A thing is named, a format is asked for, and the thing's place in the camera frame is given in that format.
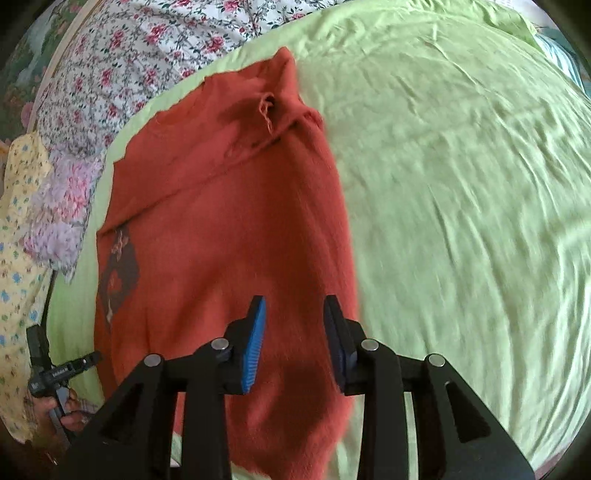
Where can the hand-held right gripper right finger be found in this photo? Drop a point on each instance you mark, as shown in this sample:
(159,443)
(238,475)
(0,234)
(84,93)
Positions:
(336,355)

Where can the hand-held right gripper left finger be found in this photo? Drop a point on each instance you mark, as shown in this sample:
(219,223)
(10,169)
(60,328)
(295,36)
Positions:
(253,355)

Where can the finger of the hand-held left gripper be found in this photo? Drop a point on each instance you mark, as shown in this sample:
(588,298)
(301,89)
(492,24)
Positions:
(78,363)

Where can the red knitted sweater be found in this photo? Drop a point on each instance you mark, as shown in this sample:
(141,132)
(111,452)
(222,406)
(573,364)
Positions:
(231,207)

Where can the person's left hand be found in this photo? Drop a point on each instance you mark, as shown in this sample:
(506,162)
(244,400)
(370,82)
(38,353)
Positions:
(77,417)

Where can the yellow printed pillow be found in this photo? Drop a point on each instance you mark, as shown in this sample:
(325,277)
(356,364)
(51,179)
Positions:
(21,277)

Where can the lilac floral pillow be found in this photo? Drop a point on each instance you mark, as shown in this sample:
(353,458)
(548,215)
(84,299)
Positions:
(64,207)

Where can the green bed sheet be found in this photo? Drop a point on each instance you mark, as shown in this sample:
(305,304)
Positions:
(452,194)

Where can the white floral quilt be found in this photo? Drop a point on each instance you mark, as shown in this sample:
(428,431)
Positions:
(138,55)

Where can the light blue striped cloth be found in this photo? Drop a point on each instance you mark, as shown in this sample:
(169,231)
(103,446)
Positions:
(561,60)

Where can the framed wall picture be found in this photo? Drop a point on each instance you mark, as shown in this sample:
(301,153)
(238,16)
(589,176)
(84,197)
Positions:
(23,69)

